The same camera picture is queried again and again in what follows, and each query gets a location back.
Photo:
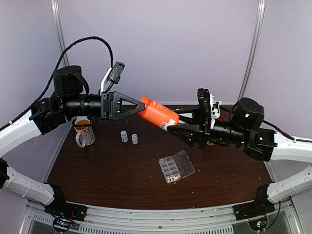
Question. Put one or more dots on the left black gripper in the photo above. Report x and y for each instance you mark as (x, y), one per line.
(107, 105)

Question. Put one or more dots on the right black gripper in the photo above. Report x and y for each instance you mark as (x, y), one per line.
(201, 133)

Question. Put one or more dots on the grey capped white orange bottle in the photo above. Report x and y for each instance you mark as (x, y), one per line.
(210, 144)

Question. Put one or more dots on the orange pill bottle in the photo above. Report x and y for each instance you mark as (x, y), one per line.
(158, 114)

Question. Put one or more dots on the clear plastic pill organizer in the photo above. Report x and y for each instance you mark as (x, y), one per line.
(178, 164)

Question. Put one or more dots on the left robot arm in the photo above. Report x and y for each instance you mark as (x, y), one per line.
(42, 118)

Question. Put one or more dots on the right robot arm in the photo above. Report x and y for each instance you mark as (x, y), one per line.
(242, 129)

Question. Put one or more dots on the beige pills in organizer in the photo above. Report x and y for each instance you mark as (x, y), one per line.
(173, 179)

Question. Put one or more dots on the taller small white bottle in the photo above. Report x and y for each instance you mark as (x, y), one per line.
(124, 136)

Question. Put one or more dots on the shorter small white bottle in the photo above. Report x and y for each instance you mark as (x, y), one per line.
(134, 139)

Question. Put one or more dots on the white floral mug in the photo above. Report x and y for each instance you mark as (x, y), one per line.
(84, 133)

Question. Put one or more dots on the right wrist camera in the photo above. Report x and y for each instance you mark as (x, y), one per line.
(210, 104)

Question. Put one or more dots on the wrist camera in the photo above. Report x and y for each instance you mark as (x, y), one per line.
(210, 104)
(111, 77)

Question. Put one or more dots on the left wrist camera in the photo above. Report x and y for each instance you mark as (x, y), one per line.
(111, 77)

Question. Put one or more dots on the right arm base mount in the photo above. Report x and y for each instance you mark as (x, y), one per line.
(261, 206)

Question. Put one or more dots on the front aluminium rail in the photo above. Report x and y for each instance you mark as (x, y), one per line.
(215, 220)

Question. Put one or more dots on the left aluminium frame post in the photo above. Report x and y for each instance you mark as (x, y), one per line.
(64, 52)

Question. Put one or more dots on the aluminium frame post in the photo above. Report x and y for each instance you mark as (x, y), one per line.
(258, 26)
(64, 52)

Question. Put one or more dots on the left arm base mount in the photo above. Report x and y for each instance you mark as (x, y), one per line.
(64, 213)

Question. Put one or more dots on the right aluminium frame post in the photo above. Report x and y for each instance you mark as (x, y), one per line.
(258, 26)

